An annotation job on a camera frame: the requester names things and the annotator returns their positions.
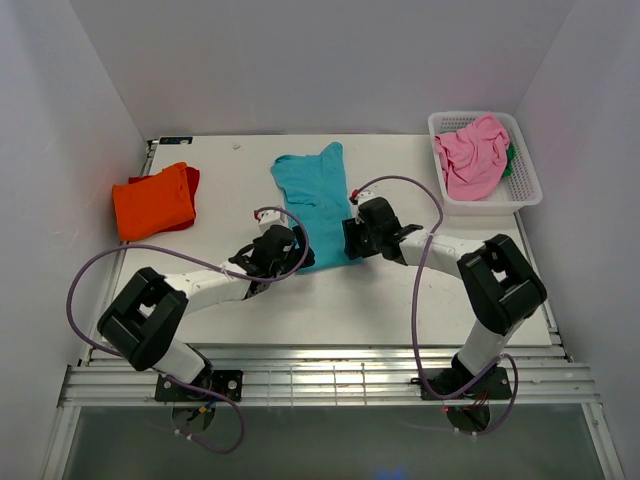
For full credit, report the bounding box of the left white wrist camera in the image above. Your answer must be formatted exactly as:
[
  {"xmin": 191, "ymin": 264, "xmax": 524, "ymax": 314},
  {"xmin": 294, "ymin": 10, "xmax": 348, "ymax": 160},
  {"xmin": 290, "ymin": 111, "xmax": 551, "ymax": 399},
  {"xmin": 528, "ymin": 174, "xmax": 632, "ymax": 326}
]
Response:
[{"xmin": 254, "ymin": 209, "xmax": 286, "ymax": 234}]

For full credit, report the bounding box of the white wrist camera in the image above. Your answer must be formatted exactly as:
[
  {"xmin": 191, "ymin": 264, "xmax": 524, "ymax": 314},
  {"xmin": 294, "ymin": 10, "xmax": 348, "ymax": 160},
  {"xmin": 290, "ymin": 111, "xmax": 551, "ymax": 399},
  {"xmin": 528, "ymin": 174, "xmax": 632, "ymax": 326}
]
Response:
[
  {"xmin": 349, "ymin": 189, "xmax": 378, "ymax": 206},
  {"xmin": 254, "ymin": 209, "xmax": 286, "ymax": 234}
]

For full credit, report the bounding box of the folded red t shirt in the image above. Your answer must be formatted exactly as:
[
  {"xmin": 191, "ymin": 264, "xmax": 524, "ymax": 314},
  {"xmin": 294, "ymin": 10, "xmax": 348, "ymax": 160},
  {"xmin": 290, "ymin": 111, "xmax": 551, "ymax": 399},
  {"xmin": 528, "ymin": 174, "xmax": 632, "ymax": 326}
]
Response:
[{"xmin": 128, "ymin": 167, "xmax": 201, "ymax": 233}]

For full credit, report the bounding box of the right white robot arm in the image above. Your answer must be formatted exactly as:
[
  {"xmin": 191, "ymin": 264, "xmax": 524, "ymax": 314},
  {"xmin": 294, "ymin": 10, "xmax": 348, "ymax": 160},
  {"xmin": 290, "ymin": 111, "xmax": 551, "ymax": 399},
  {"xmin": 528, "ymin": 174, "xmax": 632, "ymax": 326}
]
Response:
[{"xmin": 343, "ymin": 190, "xmax": 547, "ymax": 398}]

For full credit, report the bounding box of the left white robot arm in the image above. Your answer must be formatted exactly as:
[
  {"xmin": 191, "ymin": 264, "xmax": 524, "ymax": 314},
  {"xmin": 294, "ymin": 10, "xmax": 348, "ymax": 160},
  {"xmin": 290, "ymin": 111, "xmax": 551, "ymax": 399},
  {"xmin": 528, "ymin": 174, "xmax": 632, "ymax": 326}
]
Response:
[{"xmin": 98, "ymin": 224, "xmax": 315, "ymax": 400}]

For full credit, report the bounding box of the folded orange t shirt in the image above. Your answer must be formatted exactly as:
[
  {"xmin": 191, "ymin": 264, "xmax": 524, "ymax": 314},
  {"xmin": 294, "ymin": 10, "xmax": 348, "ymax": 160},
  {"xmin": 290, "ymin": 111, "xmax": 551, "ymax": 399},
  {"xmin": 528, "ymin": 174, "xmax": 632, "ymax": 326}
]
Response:
[{"xmin": 111, "ymin": 161, "xmax": 197, "ymax": 243}]

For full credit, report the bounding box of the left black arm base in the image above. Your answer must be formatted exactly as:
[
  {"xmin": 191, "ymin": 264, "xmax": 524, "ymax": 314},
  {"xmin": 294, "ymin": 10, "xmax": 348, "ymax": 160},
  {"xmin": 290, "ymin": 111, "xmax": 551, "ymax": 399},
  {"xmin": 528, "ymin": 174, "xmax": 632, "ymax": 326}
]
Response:
[{"xmin": 154, "ymin": 370, "xmax": 244, "ymax": 403}]

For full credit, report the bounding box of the turquoise t shirt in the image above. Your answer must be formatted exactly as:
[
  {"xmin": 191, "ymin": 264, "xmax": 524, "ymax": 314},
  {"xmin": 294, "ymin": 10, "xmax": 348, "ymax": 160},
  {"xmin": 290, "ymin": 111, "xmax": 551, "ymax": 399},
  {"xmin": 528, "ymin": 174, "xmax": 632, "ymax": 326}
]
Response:
[{"xmin": 271, "ymin": 142, "xmax": 356, "ymax": 274}]

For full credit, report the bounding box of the white plastic basket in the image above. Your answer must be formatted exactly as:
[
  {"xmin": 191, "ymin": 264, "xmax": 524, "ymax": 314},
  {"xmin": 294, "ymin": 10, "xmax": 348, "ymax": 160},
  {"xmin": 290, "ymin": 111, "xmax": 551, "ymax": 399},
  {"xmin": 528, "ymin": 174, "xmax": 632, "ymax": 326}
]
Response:
[{"xmin": 428, "ymin": 111, "xmax": 542, "ymax": 216}]

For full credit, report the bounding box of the aluminium front rail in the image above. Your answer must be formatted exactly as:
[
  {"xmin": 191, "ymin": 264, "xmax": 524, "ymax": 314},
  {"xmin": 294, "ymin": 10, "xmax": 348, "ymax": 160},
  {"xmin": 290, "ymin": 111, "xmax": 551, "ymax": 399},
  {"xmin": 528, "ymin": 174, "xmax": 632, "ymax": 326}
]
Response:
[{"xmin": 59, "ymin": 345, "xmax": 600, "ymax": 407}]

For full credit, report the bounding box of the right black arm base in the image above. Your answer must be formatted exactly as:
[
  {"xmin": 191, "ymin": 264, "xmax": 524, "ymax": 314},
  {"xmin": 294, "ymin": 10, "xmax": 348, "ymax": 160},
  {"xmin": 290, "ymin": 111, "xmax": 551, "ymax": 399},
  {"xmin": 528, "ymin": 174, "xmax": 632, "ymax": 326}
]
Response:
[{"xmin": 410, "ymin": 367, "xmax": 512, "ymax": 400}]

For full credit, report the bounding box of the green t shirt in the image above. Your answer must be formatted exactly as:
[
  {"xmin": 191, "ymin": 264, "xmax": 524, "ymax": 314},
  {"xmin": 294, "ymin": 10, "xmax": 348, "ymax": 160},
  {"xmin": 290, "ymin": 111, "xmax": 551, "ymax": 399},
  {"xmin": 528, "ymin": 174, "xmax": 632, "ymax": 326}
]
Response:
[{"xmin": 502, "ymin": 143, "xmax": 516, "ymax": 178}]

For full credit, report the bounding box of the blue table label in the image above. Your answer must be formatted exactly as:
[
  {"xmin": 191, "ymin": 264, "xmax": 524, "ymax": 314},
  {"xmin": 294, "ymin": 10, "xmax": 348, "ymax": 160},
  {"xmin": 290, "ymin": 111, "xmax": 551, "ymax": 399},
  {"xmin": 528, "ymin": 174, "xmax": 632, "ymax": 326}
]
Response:
[{"xmin": 158, "ymin": 136, "xmax": 193, "ymax": 145}]

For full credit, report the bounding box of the pink t shirt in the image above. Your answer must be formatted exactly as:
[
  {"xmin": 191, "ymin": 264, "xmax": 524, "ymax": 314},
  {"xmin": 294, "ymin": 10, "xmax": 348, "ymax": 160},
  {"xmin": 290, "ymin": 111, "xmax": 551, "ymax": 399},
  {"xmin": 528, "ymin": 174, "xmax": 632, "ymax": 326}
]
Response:
[{"xmin": 434, "ymin": 113, "xmax": 511, "ymax": 202}]

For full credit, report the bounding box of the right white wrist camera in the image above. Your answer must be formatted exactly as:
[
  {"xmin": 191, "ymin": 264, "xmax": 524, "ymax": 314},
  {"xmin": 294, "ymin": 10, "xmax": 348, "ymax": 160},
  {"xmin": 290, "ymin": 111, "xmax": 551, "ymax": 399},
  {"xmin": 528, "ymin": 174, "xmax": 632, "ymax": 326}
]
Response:
[{"xmin": 349, "ymin": 189, "xmax": 378, "ymax": 206}]

